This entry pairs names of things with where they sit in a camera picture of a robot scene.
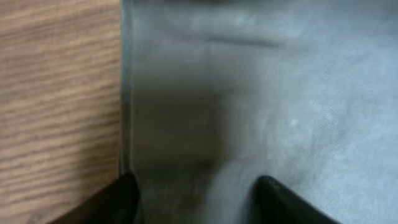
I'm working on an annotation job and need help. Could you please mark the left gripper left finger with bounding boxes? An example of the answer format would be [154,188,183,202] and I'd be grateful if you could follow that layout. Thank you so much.
[52,173,139,224]

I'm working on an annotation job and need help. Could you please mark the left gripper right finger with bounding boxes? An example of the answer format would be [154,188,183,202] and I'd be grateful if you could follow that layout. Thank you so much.
[254,175,337,224]

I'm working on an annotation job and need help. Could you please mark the grey shorts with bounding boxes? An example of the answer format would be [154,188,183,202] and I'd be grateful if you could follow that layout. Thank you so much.
[121,0,397,223]

